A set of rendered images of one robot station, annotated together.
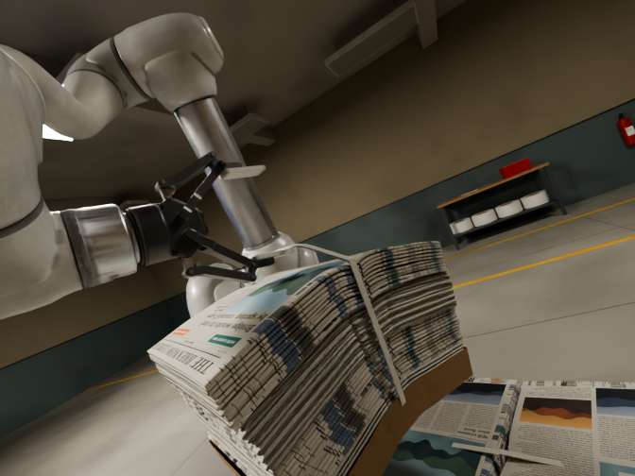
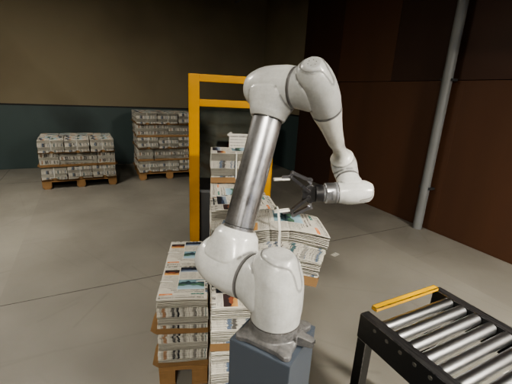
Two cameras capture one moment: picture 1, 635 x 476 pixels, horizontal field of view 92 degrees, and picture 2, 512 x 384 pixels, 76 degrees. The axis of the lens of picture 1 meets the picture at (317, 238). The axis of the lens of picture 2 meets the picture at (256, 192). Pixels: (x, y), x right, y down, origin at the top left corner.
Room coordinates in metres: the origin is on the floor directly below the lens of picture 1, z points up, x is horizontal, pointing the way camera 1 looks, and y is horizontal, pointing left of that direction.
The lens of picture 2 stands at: (1.62, 0.80, 1.71)
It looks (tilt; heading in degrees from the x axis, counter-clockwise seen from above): 17 degrees down; 217
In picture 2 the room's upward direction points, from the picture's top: 3 degrees clockwise
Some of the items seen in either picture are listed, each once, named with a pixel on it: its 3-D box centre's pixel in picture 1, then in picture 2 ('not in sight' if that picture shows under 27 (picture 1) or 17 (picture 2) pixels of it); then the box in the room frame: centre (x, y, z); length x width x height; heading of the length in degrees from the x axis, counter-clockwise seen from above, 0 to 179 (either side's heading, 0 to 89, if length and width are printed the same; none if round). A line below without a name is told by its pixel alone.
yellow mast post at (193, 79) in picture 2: not in sight; (194, 180); (-0.32, -1.40, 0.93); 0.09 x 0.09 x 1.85; 46
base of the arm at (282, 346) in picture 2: not in sight; (280, 327); (0.89, 0.36, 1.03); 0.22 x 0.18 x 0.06; 98
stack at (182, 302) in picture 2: not in sight; (187, 304); (0.36, -0.71, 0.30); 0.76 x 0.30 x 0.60; 46
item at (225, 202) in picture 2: not in sight; (244, 202); (0.14, -0.42, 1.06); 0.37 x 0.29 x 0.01; 137
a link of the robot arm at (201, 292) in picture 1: (220, 301); (274, 284); (0.90, 0.33, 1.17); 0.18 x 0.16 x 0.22; 90
